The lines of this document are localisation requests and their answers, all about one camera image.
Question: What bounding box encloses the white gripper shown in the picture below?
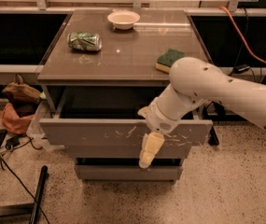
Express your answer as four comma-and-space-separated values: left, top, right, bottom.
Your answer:
137, 97, 180, 169

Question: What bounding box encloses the grey top drawer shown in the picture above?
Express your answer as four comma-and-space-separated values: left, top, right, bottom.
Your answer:
40, 96, 213, 148

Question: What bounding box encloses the grey drawer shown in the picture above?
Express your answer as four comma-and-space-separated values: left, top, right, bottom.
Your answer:
75, 165, 183, 181
40, 96, 213, 148
66, 145, 190, 159

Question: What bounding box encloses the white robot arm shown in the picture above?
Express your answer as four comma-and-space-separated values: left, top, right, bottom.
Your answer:
138, 57, 266, 169

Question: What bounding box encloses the grey drawer cabinet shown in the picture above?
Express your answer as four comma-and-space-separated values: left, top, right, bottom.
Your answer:
38, 9, 206, 169

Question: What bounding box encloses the grey middle drawer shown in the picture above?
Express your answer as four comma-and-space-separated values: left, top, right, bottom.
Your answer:
66, 145, 190, 159

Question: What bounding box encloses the grey bottom drawer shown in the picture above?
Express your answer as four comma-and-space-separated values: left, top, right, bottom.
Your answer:
75, 165, 183, 181

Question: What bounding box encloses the green yellow sponge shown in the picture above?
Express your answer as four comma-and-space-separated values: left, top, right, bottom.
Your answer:
156, 49, 185, 73

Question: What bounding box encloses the black stand leg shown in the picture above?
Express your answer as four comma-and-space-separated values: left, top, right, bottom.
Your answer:
203, 55, 266, 147

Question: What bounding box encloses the crushed green soda can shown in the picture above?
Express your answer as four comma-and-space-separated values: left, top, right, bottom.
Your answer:
67, 32, 102, 51

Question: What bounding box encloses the black power adapter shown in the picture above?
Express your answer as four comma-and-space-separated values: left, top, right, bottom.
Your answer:
233, 64, 250, 74

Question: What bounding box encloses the white bowl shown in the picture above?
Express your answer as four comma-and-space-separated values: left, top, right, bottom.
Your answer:
107, 10, 140, 30

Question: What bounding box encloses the brown cloth bag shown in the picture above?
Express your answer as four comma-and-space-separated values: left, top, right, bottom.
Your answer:
2, 74, 41, 117

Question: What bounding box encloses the orange cloth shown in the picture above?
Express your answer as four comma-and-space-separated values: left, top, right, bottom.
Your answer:
1, 103, 34, 134

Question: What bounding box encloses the black table leg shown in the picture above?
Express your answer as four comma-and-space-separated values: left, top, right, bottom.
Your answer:
0, 166, 49, 224

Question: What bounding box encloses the orange cable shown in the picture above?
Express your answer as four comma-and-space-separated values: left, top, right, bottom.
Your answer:
218, 5, 266, 68

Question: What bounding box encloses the black floor cable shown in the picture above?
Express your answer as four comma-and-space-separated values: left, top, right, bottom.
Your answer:
0, 134, 51, 224

